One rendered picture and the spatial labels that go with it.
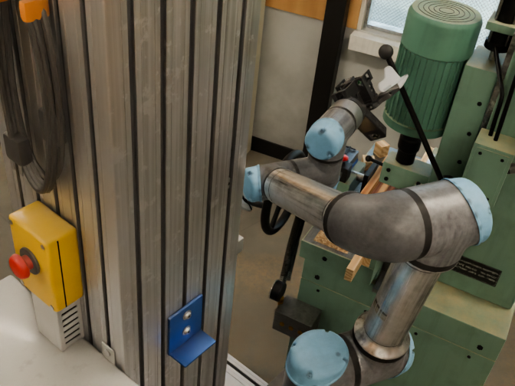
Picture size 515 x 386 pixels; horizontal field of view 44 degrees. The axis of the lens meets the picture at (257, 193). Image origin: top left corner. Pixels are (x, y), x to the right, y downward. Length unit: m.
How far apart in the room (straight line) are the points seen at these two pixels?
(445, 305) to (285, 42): 1.89
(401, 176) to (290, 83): 1.69
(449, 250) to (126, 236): 0.52
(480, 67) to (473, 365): 0.81
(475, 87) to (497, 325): 0.64
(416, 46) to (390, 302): 0.66
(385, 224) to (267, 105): 2.58
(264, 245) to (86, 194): 2.27
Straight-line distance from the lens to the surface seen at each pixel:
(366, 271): 1.71
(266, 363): 2.58
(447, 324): 1.82
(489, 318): 1.84
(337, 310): 1.93
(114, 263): 0.85
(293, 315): 1.92
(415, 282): 1.14
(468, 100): 1.62
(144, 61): 0.71
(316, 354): 1.29
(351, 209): 1.01
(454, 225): 1.03
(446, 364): 1.92
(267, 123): 3.57
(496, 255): 1.78
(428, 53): 1.58
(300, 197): 1.15
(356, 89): 1.46
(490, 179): 1.56
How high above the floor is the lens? 2.04
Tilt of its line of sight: 37 degrees down
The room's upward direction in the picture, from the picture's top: 7 degrees clockwise
